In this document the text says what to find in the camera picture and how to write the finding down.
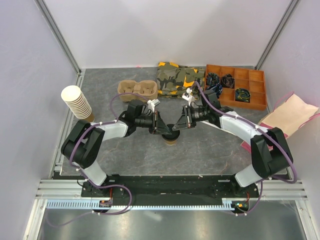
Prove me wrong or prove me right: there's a black plastic cup lid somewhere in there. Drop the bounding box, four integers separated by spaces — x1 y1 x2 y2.
161 123 180 142

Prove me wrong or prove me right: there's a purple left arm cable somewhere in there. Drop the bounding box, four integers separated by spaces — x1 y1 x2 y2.
44 92 153 228

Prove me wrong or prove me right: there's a dark blue rolled tie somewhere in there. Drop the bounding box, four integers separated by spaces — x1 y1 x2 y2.
205 72 223 99

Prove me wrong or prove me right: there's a camouflage folded cloth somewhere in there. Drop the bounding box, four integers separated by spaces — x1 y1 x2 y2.
156 61 206 98

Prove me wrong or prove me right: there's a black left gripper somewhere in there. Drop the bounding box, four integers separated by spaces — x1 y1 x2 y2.
135 110 172 136

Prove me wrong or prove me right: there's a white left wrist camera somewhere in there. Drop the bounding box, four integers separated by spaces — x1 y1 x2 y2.
147 99 160 113

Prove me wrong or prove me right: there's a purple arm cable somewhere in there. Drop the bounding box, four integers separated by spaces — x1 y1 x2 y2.
44 92 153 228
193 80 298 217

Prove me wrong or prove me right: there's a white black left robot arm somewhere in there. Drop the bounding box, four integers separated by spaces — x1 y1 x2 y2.
60 99 173 197

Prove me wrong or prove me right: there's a dark patterned rolled tie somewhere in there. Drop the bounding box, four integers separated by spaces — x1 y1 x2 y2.
221 73 235 89

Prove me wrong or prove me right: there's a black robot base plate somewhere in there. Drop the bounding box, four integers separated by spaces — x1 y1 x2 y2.
81 174 259 206

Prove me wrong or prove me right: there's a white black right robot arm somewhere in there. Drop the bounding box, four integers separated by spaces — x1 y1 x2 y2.
172 88 293 197

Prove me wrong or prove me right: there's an orange wooden divided tray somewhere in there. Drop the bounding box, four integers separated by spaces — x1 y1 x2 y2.
205 64 267 111

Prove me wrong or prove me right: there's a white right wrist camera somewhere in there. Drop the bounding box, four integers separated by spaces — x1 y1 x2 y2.
182 87 195 106

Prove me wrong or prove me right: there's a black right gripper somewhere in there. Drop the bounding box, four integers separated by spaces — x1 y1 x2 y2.
172 105 209 131

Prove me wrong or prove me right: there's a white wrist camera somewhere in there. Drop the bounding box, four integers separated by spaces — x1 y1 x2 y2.
182 87 195 106
147 99 160 113

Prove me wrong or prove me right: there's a brown pulp cup carrier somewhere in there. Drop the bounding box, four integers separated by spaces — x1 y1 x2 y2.
117 80 158 103

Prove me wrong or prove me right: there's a beige pink paper bag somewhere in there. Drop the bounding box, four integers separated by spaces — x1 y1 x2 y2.
240 91 320 155

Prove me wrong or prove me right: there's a yellow blue rolled tie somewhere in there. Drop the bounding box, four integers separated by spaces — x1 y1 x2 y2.
235 88 251 103

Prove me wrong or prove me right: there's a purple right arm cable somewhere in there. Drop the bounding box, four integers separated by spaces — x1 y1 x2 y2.
193 80 298 217

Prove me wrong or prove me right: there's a brown paper coffee cup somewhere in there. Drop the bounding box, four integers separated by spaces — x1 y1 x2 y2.
165 139 177 146

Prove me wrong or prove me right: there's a white wrapped straw left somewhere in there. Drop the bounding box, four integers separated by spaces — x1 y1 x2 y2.
200 121 219 129

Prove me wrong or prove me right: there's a stack of paper cups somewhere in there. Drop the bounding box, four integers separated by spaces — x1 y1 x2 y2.
60 85 95 123

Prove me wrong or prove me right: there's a slotted grey cable duct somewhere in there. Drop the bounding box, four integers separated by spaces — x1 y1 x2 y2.
46 199 248 211

